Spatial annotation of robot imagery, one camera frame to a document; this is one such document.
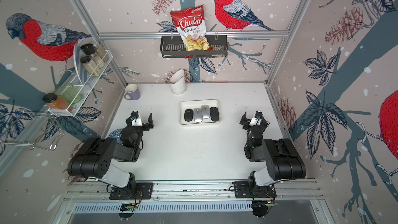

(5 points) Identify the black mouse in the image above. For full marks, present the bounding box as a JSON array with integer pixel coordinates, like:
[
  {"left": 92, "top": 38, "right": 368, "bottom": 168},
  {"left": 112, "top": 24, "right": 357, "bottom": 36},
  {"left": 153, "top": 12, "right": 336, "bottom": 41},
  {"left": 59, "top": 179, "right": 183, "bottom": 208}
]
[
  {"left": 210, "top": 107, "right": 220, "bottom": 122},
  {"left": 184, "top": 109, "right": 194, "bottom": 122}
]

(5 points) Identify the silver mouse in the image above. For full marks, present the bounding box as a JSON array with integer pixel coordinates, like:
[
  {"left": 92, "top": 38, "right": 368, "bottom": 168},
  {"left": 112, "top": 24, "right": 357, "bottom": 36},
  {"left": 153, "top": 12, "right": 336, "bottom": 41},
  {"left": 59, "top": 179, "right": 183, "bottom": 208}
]
[
  {"left": 193, "top": 108, "right": 203, "bottom": 123},
  {"left": 201, "top": 105, "right": 210, "bottom": 119}
]

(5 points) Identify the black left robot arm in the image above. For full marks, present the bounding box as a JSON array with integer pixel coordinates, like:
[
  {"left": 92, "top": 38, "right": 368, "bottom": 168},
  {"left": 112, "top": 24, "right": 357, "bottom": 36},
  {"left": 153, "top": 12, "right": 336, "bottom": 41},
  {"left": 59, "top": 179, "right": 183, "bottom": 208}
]
[{"left": 67, "top": 111, "right": 154, "bottom": 192}]

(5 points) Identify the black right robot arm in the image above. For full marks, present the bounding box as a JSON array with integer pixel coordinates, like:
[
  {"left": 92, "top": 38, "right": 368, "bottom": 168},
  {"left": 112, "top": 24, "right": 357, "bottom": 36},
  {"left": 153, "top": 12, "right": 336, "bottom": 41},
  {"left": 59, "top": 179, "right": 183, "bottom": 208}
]
[{"left": 144, "top": 111, "right": 306, "bottom": 186}]

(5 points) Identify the white storage tray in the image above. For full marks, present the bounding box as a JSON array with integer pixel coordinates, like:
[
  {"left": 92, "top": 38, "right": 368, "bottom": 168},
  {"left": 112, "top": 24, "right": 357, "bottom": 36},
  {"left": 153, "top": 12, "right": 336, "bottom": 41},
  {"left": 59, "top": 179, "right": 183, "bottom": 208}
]
[{"left": 179, "top": 99, "right": 221, "bottom": 125}]

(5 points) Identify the blue patterned bowl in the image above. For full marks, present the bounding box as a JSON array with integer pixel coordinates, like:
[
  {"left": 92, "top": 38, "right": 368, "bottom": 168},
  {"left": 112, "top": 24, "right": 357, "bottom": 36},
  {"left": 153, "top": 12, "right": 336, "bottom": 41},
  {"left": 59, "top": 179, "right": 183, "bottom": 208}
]
[{"left": 108, "top": 129, "right": 123, "bottom": 145}]

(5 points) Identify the purple ceramic mug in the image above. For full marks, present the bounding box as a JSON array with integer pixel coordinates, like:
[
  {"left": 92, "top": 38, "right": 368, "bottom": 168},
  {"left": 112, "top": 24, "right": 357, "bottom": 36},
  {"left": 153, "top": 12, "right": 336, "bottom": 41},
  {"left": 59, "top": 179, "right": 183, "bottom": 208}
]
[{"left": 124, "top": 84, "right": 141, "bottom": 100}]

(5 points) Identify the white slanted utensil holder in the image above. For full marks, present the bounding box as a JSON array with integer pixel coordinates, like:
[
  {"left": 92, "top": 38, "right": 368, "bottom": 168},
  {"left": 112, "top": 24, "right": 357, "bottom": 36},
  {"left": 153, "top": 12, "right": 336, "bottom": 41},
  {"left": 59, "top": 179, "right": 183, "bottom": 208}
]
[{"left": 170, "top": 69, "right": 186, "bottom": 94}]

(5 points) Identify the black lid spice jar front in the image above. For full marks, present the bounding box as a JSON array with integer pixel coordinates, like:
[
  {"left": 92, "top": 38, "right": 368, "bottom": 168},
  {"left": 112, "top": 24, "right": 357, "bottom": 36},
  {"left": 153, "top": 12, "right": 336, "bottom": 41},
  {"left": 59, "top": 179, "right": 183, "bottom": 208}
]
[{"left": 80, "top": 56, "right": 101, "bottom": 77}]

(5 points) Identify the black lid spice jar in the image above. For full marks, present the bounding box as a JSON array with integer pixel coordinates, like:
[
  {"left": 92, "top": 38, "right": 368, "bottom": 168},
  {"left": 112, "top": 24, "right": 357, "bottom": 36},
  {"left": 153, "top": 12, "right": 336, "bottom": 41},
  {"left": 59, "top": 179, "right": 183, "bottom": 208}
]
[
  {"left": 80, "top": 56, "right": 101, "bottom": 77},
  {"left": 81, "top": 43, "right": 105, "bottom": 68}
]

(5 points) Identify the orange sauce jar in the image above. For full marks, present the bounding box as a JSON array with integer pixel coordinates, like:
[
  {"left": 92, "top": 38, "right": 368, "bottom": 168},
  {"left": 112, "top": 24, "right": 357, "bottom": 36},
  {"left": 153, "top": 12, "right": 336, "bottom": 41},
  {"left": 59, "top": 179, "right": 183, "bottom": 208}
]
[{"left": 42, "top": 93, "right": 73, "bottom": 111}]

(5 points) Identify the black lid spice jar back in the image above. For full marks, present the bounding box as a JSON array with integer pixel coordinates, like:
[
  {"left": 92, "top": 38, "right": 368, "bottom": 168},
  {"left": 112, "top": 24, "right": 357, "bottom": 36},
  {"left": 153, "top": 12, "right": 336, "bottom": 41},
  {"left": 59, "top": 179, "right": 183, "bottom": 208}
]
[{"left": 81, "top": 43, "right": 105, "bottom": 68}]

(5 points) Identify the white plate on shelf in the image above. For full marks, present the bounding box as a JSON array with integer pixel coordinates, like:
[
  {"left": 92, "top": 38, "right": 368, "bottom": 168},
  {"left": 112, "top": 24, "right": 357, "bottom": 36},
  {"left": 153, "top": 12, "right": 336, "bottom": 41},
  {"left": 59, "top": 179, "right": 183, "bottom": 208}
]
[{"left": 73, "top": 43, "right": 81, "bottom": 83}]

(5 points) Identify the red Chuba chips bag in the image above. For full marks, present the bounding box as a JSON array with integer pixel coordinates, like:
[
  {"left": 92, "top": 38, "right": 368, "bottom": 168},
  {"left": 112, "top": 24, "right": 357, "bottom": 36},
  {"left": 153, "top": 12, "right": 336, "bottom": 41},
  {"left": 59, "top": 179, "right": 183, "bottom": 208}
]
[{"left": 171, "top": 5, "right": 210, "bottom": 51}]

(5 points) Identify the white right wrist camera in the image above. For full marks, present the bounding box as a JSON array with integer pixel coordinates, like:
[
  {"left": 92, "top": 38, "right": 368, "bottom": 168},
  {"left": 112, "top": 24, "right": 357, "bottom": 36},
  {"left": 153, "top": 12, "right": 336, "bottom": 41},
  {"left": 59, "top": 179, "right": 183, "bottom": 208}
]
[{"left": 249, "top": 115, "right": 262, "bottom": 126}]

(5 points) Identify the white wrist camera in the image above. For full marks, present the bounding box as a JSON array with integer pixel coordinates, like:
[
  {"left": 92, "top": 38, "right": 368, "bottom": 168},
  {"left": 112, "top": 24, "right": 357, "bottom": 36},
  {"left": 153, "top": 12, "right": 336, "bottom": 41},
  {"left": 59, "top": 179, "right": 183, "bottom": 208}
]
[
  {"left": 249, "top": 115, "right": 262, "bottom": 126},
  {"left": 131, "top": 114, "right": 143, "bottom": 127}
]

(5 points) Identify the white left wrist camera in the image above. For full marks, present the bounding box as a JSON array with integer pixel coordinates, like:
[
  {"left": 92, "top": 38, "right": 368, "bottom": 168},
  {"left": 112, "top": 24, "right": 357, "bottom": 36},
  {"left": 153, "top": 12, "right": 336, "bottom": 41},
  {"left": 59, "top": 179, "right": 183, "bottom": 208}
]
[{"left": 131, "top": 114, "right": 143, "bottom": 127}]

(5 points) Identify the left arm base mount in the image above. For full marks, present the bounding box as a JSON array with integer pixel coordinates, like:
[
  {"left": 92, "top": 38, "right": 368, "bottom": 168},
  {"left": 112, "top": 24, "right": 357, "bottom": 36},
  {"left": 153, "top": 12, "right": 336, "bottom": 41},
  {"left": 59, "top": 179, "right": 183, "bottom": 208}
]
[{"left": 109, "top": 183, "right": 153, "bottom": 201}]

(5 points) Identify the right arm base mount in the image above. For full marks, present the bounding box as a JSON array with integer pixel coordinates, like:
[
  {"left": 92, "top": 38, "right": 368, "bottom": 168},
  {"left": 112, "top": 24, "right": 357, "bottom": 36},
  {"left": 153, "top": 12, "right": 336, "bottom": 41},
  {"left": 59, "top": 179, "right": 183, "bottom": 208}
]
[{"left": 233, "top": 181, "right": 277, "bottom": 199}]

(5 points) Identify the white wire wall shelf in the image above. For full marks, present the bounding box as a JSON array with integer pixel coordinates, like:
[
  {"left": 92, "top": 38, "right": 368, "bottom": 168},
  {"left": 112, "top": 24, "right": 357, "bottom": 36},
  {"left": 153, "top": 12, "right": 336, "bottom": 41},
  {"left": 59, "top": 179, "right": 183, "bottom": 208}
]
[{"left": 49, "top": 50, "right": 114, "bottom": 117}]

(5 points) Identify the black wall basket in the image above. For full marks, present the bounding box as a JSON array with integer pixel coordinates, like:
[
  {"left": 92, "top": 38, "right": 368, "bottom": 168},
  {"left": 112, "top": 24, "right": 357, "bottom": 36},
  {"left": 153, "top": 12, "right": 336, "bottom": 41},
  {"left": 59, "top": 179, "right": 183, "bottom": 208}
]
[{"left": 160, "top": 35, "right": 228, "bottom": 58}]

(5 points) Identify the chrome wire rack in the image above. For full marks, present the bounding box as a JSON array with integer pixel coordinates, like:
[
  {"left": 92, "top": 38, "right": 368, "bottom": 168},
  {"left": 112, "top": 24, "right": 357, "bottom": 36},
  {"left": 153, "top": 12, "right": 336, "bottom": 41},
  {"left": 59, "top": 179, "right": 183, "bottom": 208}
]
[{"left": 1, "top": 109, "right": 65, "bottom": 151}]

